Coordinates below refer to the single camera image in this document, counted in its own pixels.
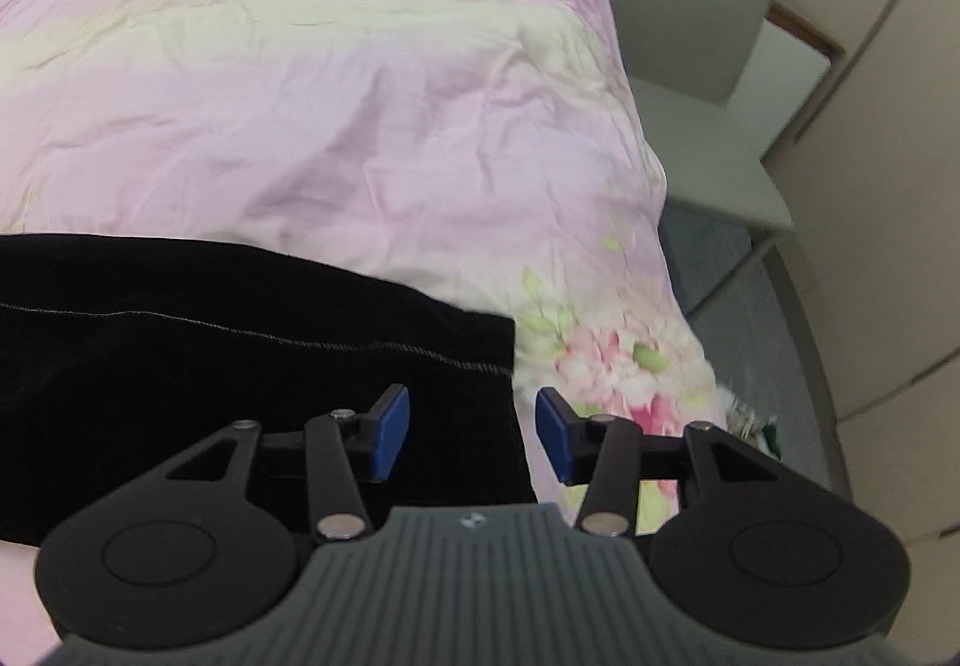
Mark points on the black pants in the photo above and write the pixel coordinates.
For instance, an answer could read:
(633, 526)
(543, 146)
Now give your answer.
(187, 373)

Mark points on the beige wardrobe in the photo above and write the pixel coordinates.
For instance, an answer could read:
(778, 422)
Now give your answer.
(877, 186)

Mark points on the white wood-trimmed panel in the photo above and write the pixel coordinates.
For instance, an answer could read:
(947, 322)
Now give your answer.
(787, 81)

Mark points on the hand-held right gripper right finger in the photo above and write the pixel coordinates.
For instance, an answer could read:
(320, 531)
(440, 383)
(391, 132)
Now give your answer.
(556, 435)

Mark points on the grey chair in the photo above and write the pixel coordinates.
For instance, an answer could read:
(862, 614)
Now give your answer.
(690, 6)

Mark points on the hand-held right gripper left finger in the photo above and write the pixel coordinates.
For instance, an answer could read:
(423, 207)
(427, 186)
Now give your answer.
(391, 433)

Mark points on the white and green floor clutter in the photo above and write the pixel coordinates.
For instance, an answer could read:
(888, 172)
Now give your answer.
(750, 422)

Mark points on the grey rug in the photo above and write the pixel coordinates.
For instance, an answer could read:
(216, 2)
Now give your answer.
(739, 306)

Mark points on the pink floral bedspread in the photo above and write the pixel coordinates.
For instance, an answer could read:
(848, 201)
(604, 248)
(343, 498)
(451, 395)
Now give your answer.
(300, 73)

